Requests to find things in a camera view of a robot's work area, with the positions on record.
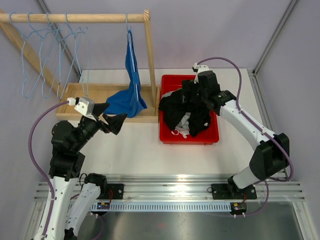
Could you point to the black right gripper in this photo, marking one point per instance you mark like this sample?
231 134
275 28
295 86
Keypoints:
187 86

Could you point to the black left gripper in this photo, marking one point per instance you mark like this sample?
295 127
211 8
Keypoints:
115 122

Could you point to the blue tank top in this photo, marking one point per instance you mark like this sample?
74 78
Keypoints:
125 101

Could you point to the black tank top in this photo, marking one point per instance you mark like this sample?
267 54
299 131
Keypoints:
200 117

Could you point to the white camisole tank top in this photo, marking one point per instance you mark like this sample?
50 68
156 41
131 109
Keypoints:
183 131

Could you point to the light blue hanger of grey top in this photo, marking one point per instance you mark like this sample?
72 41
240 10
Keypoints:
65 55

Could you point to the light blue hanger of black top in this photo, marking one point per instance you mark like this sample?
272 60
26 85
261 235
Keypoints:
80 57

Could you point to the light blue hanger of green top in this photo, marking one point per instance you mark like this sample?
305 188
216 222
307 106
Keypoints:
63 70

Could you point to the light blue hanger of white top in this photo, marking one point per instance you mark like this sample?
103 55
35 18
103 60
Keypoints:
34 58

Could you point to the grey tank top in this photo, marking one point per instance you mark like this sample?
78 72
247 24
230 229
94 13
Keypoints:
173 115

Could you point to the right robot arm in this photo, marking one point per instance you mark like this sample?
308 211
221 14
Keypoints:
270 150

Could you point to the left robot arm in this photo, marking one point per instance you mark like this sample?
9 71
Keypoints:
60 221

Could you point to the red plastic bin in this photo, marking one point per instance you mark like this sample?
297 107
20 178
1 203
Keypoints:
172 82

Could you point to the wooden clothes rack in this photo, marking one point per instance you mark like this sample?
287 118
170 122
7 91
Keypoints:
151 91

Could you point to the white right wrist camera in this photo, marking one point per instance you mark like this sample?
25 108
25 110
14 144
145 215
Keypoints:
199 68

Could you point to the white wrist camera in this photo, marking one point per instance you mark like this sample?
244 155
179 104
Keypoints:
199 68
84 106

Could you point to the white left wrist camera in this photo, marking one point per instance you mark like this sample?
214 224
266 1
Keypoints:
84 106

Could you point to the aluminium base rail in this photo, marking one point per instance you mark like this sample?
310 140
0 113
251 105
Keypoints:
188 193

